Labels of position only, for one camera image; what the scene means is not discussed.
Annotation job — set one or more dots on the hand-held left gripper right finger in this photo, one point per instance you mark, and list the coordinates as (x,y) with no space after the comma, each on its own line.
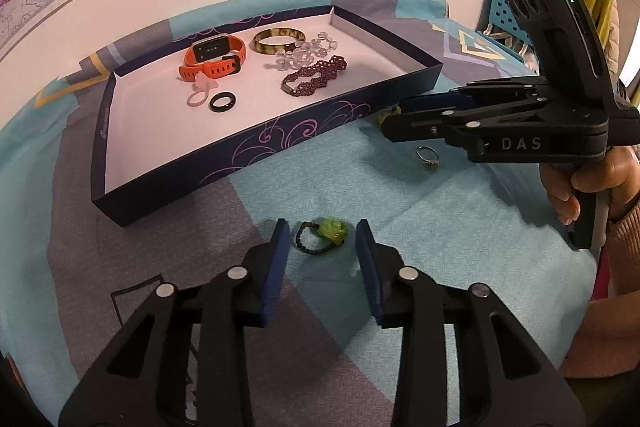
(367,267)

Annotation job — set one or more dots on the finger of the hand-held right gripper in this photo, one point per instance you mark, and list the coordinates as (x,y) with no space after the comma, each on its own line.
(415,127)
(435,101)

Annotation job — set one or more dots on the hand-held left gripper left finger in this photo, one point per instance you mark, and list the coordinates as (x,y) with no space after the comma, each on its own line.
(277,267)

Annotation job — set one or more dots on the tortoiseshell bangle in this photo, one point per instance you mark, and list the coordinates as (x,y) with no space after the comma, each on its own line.
(260,48)

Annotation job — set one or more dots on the dark blue shallow cardboard box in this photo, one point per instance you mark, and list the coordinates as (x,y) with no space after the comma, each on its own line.
(200,107)

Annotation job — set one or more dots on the orange smart watch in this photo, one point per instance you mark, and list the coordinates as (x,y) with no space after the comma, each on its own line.
(220,67)

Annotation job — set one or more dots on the person's right forearm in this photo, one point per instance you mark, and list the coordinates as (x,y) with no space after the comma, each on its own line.
(625,257)

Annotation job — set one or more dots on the person's right hand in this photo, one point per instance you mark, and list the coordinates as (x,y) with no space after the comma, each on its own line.
(605,177)

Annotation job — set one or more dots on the blue perforated chair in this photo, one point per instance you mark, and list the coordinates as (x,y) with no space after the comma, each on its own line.
(505,22)

